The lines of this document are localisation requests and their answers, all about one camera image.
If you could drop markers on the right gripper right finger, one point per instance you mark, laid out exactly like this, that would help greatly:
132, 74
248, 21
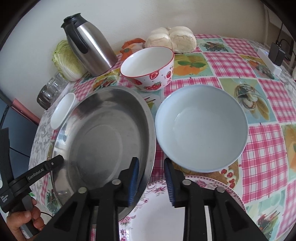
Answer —
209, 214

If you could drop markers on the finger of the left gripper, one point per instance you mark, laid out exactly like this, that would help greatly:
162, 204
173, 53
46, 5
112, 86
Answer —
28, 178

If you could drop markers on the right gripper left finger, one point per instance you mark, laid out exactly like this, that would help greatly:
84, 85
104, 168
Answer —
74, 220

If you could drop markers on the floral rimmed round plate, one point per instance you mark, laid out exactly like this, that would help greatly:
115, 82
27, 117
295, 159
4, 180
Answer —
154, 217

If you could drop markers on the white plastic cup bowl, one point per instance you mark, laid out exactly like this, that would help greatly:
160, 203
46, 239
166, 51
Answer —
63, 108

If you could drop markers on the light blue bowl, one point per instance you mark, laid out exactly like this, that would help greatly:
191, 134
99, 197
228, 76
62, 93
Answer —
201, 128

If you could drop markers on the strawberry pattern bowl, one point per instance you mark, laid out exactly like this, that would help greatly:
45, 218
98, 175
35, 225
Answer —
149, 69

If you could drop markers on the person's left hand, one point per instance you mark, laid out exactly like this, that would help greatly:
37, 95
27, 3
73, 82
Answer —
15, 220

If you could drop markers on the checked picture tablecloth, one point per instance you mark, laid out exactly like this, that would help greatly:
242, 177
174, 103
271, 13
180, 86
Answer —
262, 179

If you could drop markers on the grey floral tablecloth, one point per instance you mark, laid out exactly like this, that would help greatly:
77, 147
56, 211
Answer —
41, 151

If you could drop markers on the small glass teapot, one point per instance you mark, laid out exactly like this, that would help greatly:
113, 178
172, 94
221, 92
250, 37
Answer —
46, 97

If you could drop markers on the clear drinking glass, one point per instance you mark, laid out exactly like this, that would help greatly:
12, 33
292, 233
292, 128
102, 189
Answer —
57, 83

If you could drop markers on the napa cabbage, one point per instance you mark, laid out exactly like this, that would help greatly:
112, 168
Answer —
67, 63

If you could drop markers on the stainless steel thermos jug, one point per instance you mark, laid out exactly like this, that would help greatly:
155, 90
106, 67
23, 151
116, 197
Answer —
89, 45

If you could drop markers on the white power strip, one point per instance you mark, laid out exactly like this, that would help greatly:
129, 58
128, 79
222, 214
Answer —
274, 69

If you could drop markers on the orange snack packet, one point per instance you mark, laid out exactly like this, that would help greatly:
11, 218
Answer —
130, 47

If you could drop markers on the black power adapter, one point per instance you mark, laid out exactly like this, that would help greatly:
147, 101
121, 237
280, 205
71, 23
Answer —
276, 54

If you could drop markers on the bag of steamed buns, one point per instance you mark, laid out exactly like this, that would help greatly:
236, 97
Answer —
180, 39

